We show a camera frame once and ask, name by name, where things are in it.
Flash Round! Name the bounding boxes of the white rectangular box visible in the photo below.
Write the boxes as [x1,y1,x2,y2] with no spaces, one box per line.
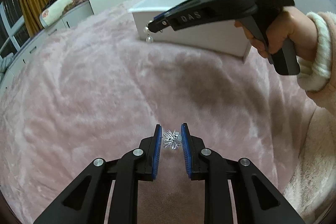
[128,0,251,61]

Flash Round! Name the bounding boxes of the pearl bar earring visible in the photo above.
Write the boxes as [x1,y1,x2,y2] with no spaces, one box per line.
[143,20,154,43]

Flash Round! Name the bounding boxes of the rolled white floral blanket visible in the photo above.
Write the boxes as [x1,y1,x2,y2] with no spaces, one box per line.
[39,0,75,28]

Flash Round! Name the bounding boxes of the pink plush blanket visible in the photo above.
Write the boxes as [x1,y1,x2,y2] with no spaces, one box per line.
[1,1,315,223]

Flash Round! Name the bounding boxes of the white window bench cabinets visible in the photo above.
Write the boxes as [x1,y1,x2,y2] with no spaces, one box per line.
[1,1,93,96]

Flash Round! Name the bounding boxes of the silver crystal flower brooch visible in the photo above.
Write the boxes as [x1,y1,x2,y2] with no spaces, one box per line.
[162,130,182,149]

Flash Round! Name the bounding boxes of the large window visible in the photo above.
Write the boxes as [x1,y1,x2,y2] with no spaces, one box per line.
[1,0,29,59]

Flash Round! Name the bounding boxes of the grey clothing pile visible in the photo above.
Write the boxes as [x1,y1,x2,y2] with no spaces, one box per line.
[0,53,14,74]

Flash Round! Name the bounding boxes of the person right hand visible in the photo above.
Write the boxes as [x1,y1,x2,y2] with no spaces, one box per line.
[235,7,318,61]

